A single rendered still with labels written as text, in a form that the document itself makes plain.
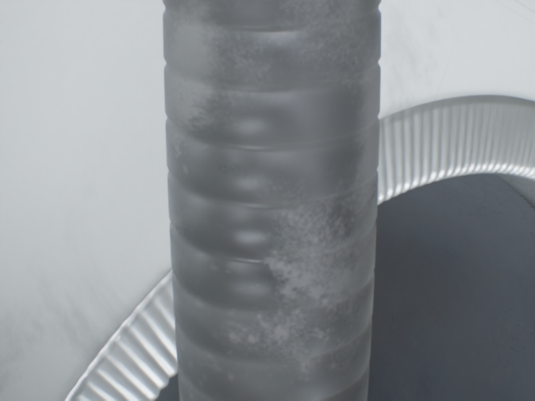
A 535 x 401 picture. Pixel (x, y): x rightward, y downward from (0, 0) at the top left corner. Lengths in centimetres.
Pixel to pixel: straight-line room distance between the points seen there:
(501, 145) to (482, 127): 2
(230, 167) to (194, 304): 3
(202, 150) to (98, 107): 19
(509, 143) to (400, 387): 41
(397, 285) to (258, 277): 69
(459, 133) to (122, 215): 18
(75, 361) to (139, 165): 7
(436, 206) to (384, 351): 19
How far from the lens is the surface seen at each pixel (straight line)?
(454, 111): 48
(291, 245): 17
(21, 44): 34
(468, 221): 73
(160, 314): 39
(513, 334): 79
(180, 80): 16
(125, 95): 36
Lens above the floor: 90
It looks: 24 degrees down
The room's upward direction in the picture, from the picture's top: 135 degrees counter-clockwise
